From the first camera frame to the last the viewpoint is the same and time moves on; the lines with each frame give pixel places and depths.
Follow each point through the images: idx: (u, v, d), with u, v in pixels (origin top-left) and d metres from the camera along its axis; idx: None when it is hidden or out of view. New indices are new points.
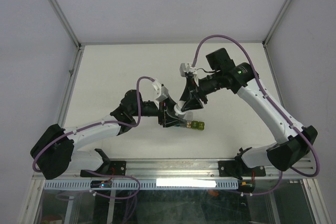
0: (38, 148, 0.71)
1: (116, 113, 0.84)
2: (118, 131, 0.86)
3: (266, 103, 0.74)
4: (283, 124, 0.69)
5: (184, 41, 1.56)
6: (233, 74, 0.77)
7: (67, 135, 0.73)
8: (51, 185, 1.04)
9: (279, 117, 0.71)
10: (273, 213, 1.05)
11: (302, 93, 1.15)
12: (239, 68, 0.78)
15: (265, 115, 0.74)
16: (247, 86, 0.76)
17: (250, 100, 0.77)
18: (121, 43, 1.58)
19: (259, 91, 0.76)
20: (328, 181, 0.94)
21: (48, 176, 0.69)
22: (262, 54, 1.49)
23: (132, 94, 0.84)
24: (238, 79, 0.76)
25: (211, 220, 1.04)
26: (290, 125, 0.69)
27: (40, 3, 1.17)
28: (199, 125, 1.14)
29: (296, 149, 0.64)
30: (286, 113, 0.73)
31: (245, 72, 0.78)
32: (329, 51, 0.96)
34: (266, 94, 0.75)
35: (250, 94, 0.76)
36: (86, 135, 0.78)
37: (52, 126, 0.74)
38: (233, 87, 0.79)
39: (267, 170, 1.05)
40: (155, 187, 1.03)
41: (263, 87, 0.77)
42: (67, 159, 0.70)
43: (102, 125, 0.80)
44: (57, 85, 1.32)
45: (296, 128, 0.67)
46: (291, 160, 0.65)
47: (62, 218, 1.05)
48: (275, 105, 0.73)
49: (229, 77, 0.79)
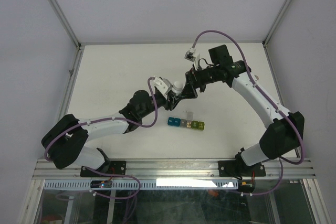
0: (51, 136, 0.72)
1: (124, 112, 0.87)
2: (125, 129, 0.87)
3: (255, 91, 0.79)
4: (269, 108, 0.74)
5: (185, 41, 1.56)
6: (228, 69, 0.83)
7: (82, 125, 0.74)
8: (51, 185, 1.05)
9: (266, 102, 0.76)
10: (273, 213, 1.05)
11: (302, 93, 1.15)
12: (234, 64, 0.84)
15: (254, 102, 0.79)
16: (239, 77, 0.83)
17: (241, 90, 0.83)
18: (121, 43, 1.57)
19: (249, 81, 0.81)
20: (328, 181, 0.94)
21: (58, 164, 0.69)
22: (262, 54, 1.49)
23: (141, 93, 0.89)
24: (232, 73, 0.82)
25: (211, 220, 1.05)
26: (276, 109, 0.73)
27: (40, 3, 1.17)
28: (199, 125, 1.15)
29: (281, 130, 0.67)
30: (274, 99, 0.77)
31: (239, 68, 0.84)
32: (329, 51, 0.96)
34: (255, 83, 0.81)
35: (241, 84, 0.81)
36: (98, 128, 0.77)
37: (66, 115, 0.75)
38: (228, 81, 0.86)
39: (267, 170, 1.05)
40: (155, 187, 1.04)
41: (253, 78, 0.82)
42: (80, 149, 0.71)
43: (113, 120, 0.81)
44: (57, 84, 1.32)
45: (281, 112, 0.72)
46: (276, 140, 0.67)
47: (62, 218, 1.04)
48: (263, 92, 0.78)
49: (224, 72, 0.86)
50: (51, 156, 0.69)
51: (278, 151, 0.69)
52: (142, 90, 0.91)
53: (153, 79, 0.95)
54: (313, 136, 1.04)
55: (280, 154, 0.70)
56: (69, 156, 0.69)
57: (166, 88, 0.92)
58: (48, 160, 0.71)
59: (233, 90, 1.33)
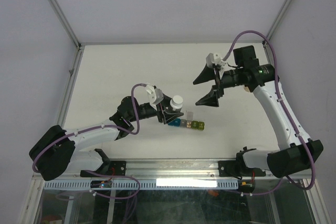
0: (38, 148, 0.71)
1: (114, 118, 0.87)
2: (116, 136, 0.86)
3: (279, 106, 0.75)
4: (289, 130, 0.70)
5: (184, 41, 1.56)
6: (253, 72, 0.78)
7: (69, 136, 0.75)
8: (51, 185, 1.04)
9: (287, 123, 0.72)
10: (273, 213, 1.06)
11: (302, 93, 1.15)
12: (261, 68, 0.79)
15: (274, 117, 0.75)
16: (264, 86, 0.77)
17: (264, 101, 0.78)
18: (121, 43, 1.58)
19: (275, 94, 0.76)
20: (328, 181, 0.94)
21: (46, 176, 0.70)
22: (262, 54, 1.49)
23: (128, 99, 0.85)
24: (258, 78, 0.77)
25: (211, 220, 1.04)
26: (296, 133, 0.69)
27: (40, 3, 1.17)
28: (199, 124, 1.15)
29: (296, 158, 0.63)
30: (296, 121, 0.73)
31: (266, 73, 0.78)
32: (330, 51, 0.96)
34: (281, 97, 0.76)
35: (265, 95, 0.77)
36: (86, 138, 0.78)
37: (53, 127, 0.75)
38: (250, 84, 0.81)
39: (267, 170, 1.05)
40: (155, 187, 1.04)
41: (280, 91, 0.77)
42: (68, 159, 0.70)
43: (102, 129, 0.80)
44: (57, 85, 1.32)
45: (301, 137, 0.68)
46: (287, 166, 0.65)
47: (62, 218, 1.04)
48: (287, 110, 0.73)
49: (248, 74, 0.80)
50: (39, 168, 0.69)
51: (285, 172, 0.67)
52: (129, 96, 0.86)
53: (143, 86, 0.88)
54: (313, 136, 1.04)
55: (286, 174, 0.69)
56: (57, 168, 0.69)
57: (155, 99, 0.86)
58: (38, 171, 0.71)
59: (233, 90, 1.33)
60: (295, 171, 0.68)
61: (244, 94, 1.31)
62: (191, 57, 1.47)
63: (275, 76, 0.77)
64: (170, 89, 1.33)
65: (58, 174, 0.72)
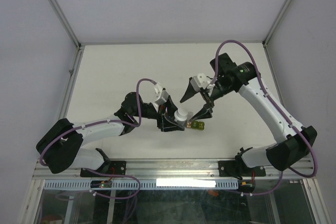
0: (46, 140, 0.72)
1: (119, 114, 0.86)
2: (121, 131, 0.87)
3: (266, 102, 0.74)
4: (282, 123, 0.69)
5: (184, 41, 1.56)
6: (235, 72, 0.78)
7: (76, 129, 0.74)
8: (51, 185, 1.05)
9: (279, 116, 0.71)
10: (273, 213, 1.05)
11: (302, 93, 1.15)
12: (241, 68, 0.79)
15: (265, 113, 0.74)
16: (248, 85, 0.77)
17: (251, 99, 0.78)
18: (121, 43, 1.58)
19: (260, 90, 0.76)
20: (328, 180, 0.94)
21: (53, 169, 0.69)
22: (262, 55, 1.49)
23: (133, 95, 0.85)
24: (240, 78, 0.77)
25: (211, 220, 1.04)
26: (289, 124, 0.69)
27: (40, 3, 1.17)
28: (199, 125, 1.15)
29: (295, 147, 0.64)
30: (287, 112, 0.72)
31: (248, 72, 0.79)
32: (329, 51, 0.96)
34: (267, 93, 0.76)
35: (251, 93, 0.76)
36: (93, 131, 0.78)
37: (61, 119, 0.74)
38: (235, 86, 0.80)
39: (267, 170, 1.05)
40: (155, 187, 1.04)
41: (264, 86, 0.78)
42: (75, 152, 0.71)
43: (108, 123, 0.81)
44: (57, 85, 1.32)
45: (295, 127, 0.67)
46: (289, 158, 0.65)
47: (62, 218, 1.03)
48: (275, 105, 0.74)
49: (231, 77, 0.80)
50: (46, 160, 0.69)
51: (287, 166, 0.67)
52: (133, 92, 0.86)
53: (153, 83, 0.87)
54: None
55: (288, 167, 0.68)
56: (64, 160, 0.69)
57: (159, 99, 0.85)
58: (44, 164, 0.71)
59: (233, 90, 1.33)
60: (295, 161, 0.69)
61: None
62: (191, 57, 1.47)
63: (258, 73, 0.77)
64: (170, 89, 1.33)
65: (64, 167, 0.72)
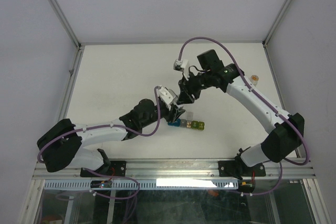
0: (45, 138, 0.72)
1: (125, 118, 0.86)
2: (123, 137, 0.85)
3: (252, 95, 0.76)
4: (269, 113, 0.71)
5: (184, 41, 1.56)
6: (221, 73, 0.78)
7: (76, 131, 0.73)
8: (51, 185, 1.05)
9: (264, 107, 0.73)
10: (273, 213, 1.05)
11: (302, 93, 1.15)
12: (226, 68, 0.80)
15: (252, 107, 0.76)
16: (233, 83, 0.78)
17: (238, 95, 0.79)
18: (122, 43, 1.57)
19: (244, 86, 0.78)
20: (328, 181, 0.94)
21: (49, 168, 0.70)
22: (262, 54, 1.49)
23: (147, 102, 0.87)
24: (225, 78, 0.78)
25: (211, 220, 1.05)
26: (276, 114, 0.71)
27: (40, 3, 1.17)
28: (199, 125, 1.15)
29: (284, 134, 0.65)
30: (273, 103, 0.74)
31: (232, 72, 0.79)
32: (330, 51, 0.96)
34: (251, 88, 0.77)
35: (236, 89, 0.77)
36: (94, 135, 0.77)
37: (63, 120, 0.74)
38: (221, 86, 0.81)
39: (267, 170, 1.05)
40: (155, 187, 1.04)
41: (249, 82, 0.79)
42: (72, 155, 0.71)
43: (110, 128, 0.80)
44: (58, 85, 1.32)
45: (281, 115, 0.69)
46: (280, 145, 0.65)
47: (62, 218, 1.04)
48: (261, 97, 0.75)
49: (217, 76, 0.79)
50: (44, 158, 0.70)
51: (282, 155, 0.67)
52: (148, 99, 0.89)
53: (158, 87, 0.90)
54: (313, 135, 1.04)
55: (283, 156, 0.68)
56: (61, 161, 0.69)
57: (172, 99, 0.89)
58: (41, 161, 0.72)
59: None
60: (290, 151, 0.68)
61: None
62: (191, 57, 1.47)
63: (240, 72, 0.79)
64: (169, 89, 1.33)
65: (63, 167, 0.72)
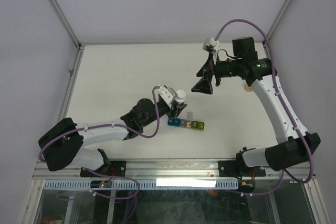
0: (47, 137, 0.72)
1: (126, 118, 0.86)
2: (124, 137, 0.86)
3: (276, 100, 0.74)
4: (286, 123, 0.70)
5: (184, 41, 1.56)
6: (252, 66, 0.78)
7: (79, 130, 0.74)
8: (51, 185, 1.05)
9: (284, 116, 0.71)
10: (273, 212, 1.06)
11: (302, 93, 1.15)
12: (259, 62, 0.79)
15: (272, 111, 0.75)
16: (262, 80, 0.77)
17: (261, 95, 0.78)
18: (122, 43, 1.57)
19: (272, 87, 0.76)
20: (328, 181, 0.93)
21: (51, 167, 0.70)
22: (262, 54, 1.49)
23: (146, 101, 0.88)
24: (254, 72, 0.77)
25: (211, 220, 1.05)
26: (293, 126, 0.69)
27: (40, 3, 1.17)
28: (199, 125, 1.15)
29: (293, 150, 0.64)
30: (294, 114, 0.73)
31: (264, 67, 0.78)
32: (330, 51, 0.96)
34: (279, 92, 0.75)
35: (262, 88, 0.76)
36: (96, 134, 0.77)
37: (65, 119, 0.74)
38: (248, 77, 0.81)
39: (267, 170, 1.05)
40: (155, 187, 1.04)
41: (277, 85, 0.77)
42: (73, 153, 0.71)
43: (112, 127, 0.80)
44: (58, 85, 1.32)
45: (298, 130, 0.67)
46: (285, 158, 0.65)
47: (62, 218, 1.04)
48: (284, 104, 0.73)
49: (246, 67, 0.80)
50: (45, 157, 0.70)
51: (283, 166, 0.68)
52: (146, 98, 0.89)
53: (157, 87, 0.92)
54: None
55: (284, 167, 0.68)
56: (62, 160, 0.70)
57: (171, 98, 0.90)
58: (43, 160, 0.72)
59: (233, 90, 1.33)
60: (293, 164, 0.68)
61: (245, 94, 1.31)
62: (191, 57, 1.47)
63: (273, 70, 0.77)
64: None
65: (63, 166, 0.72)
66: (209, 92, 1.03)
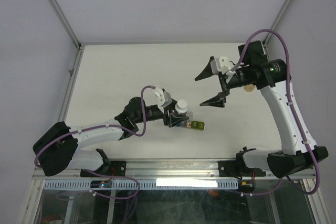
0: (42, 143, 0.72)
1: (119, 118, 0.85)
2: (120, 137, 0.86)
3: (287, 110, 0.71)
4: (296, 137, 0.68)
5: (184, 41, 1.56)
6: (264, 70, 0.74)
7: (72, 134, 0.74)
8: (51, 185, 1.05)
9: (294, 128, 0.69)
10: (273, 212, 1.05)
11: (302, 93, 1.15)
12: (272, 66, 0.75)
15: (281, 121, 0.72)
16: (274, 87, 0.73)
17: (272, 102, 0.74)
18: (122, 43, 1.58)
19: (284, 96, 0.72)
20: (328, 181, 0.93)
21: (47, 172, 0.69)
22: None
23: (137, 100, 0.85)
24: (267, 76, 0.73)
25: (211, 220, 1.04)
26: (303, 141, 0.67)
27: (40, 3, 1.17)
28: (199, 125, 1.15)
29: (301, 164, 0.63)
30: (304, 126, 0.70)
31: (277, 71, 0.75)
32: (330, 51, 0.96)
34: (291, 101, 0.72)
35: (274, 96, 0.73)
36: (90, 136, 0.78)
37: (58, 123, 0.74)
38: (259, 82, 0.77)
39: (267, 170, 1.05)
40: (155, 187, 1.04)
41: (291, 93, 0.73)
42: (70, 157, 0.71)
43: (106, 128, 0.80)
44: (58, 85, 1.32)
45: (308, 145, 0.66)
46: (291, 170, 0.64)
47: (62, 218, 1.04)
48: (296, 116, 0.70)
49: (257, 71, 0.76)
50: (41, 162, 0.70)
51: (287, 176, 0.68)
52: (138, 97, 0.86)
53: (153, 87, 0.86)
54: (313, 135, 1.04)
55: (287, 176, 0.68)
56: (58, 165, 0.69)
57: (164, 102, 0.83)
58: (39, 167, 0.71)
59: (233, 90, 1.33)
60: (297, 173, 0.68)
61: (245, 94, 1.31)
62: (191, 57, 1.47)
63: (287, 75, 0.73)
64: (170, 89, 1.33)
65: (60, 170, 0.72)
66: (221, 105, 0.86)
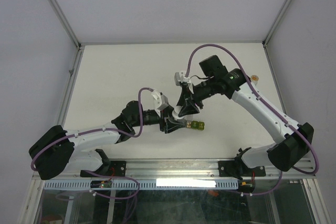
0: (38, 147, 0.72)
1: (116, 121, 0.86)
2: (116, 140, 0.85)
3: (260, 104, 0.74)
4: (278, 123, 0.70)
5: (184, 41, 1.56)
6: (226, 80, 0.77)
7: (69, 137, 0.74)
8: (51, 185, 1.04)
9: (273, 116, 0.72)
10: (273, 213, 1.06)
11: (303, 93, 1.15)
12: (231, 74, 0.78)
15: (259, 116, 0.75)
16: (240, 90, 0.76)
17: (244, 103, 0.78)
18: (121, 43, 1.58)
19: (252, 94, 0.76)
20: (328, 180, 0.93)
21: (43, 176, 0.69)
22: (262, 54, 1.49)
23: (133, 104, 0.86)
24: (231, 85, 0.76)
25: (211, 220, 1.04)
26: (285, 124, 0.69)
27: (40, 2, 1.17)
28: (199, 125, 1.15)
29: (294, 146, 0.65)
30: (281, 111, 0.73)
31: (237, 77, 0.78)
32: (330, 51, 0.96)
34: (259, 96, 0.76)
35: (243, 98, 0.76)
36: (86, 140, 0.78)
37: (55, 127, 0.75)
38: (227, 93, 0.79)
39: (267, 170, 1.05)
40: (155, 187, 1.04)
41: (255, 89, 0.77)
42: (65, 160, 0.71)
43: (102, 131, 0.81)
44: (57, 85, 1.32)
45: (291, 126, 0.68)
46: (291, 156, 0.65)
47: (62, 218, 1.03)
48: (269, 106, 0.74)
49: (221, 83, 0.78)
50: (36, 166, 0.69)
51: (291, 164, 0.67)
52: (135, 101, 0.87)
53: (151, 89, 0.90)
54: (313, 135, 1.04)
55: (291, 164, 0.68)
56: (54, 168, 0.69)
57: (161, 104, 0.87)
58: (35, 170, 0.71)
59: None
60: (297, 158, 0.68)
61: None
62: (191, 57, 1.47)
63: (247, 77, 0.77)
64: (170, 89, 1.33)
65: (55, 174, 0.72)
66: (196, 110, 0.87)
